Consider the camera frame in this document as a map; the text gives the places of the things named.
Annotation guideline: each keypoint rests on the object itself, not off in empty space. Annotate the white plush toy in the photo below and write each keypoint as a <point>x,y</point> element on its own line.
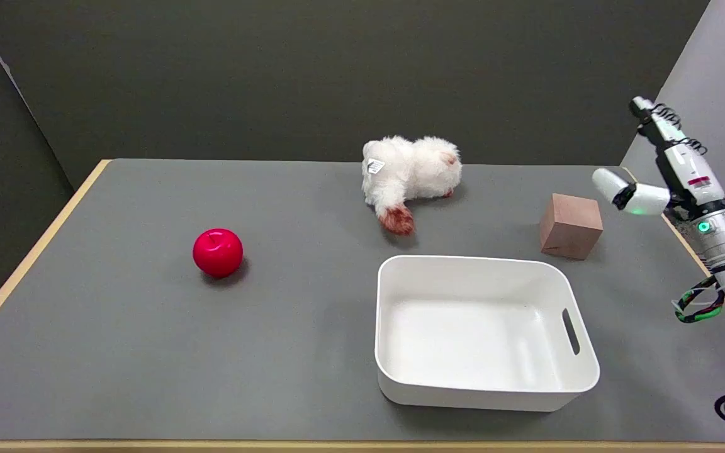
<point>408,178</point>

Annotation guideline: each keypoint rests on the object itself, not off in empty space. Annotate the wooden cube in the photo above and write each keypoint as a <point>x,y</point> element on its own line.
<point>570,226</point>

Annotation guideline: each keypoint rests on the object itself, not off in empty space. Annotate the white plastic bin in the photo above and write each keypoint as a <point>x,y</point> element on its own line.
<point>482,332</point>

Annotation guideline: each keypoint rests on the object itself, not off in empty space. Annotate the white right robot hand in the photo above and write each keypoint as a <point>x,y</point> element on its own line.
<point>683,165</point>

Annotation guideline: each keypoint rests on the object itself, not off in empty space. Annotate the red apple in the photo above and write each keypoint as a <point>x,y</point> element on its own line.
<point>218,252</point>

